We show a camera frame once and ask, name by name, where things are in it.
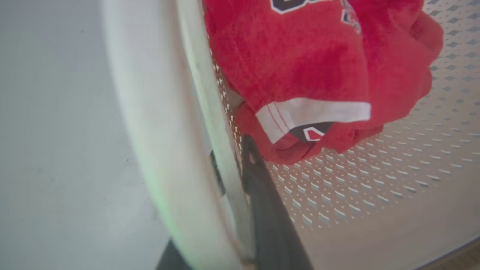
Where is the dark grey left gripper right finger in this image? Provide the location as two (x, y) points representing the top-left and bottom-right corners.
(240, 135), (314, 270)

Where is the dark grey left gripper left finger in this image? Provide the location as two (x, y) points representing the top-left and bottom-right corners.
(156, 240), (192, 270)

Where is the perforated steel washer drum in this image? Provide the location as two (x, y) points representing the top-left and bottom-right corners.
(100, 0), (480, 270)

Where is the red jersey with white trim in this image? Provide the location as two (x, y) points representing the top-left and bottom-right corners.
(203, 0), (444, 165)

